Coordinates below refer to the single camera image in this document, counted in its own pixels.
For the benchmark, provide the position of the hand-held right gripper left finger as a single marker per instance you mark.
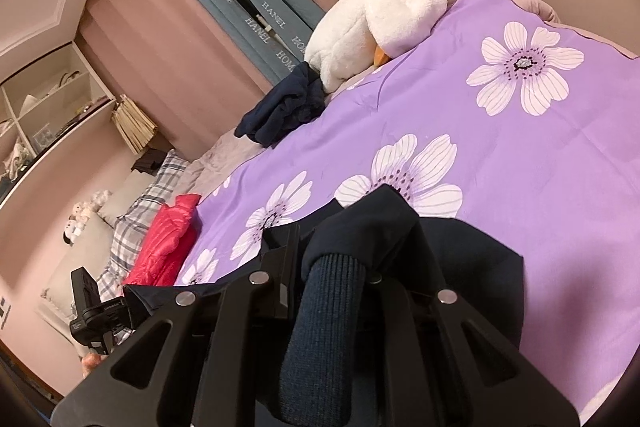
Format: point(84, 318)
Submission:
point(280, 267)

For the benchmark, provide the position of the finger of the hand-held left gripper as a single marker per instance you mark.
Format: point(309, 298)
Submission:
point(125, 322)

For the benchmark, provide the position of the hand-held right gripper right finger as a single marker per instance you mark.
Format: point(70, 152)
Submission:
point(450, 317)

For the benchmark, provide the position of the navy zip jacket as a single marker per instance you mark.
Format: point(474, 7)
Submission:
point(450, 247)

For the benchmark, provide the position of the folded navy clothes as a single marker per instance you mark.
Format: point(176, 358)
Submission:
point(280, 107)

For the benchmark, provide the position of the person's left hand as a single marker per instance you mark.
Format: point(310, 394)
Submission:
point(92, 363)

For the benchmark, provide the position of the beige pillow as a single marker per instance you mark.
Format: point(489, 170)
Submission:
point(85, 257)

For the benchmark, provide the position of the small white plush toy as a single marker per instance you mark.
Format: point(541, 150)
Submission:
point(97, 198)
point(79, 212)

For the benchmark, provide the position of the grey plaid pillow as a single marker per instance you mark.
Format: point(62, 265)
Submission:
point(135, 227)

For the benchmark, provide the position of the red down jacket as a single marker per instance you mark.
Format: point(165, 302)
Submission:
point(165, 237)

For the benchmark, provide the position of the dark brown cloth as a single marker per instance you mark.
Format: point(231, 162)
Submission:
point(150, 161)

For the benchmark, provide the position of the purple floral blanket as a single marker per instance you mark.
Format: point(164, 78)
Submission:
point(500, 157)

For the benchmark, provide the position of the beige tassel fringe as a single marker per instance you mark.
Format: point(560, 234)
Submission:
point(134, 124)

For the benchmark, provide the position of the pink curtain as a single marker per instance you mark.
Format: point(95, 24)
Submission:
point(175, 57)

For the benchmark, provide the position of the white plush goose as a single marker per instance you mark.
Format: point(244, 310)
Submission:
point(370, 17)

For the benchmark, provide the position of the white wall switch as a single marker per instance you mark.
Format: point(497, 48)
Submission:
point(4, 309)

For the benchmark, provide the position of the white wall shelf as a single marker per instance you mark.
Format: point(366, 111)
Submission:
point(95, 72)

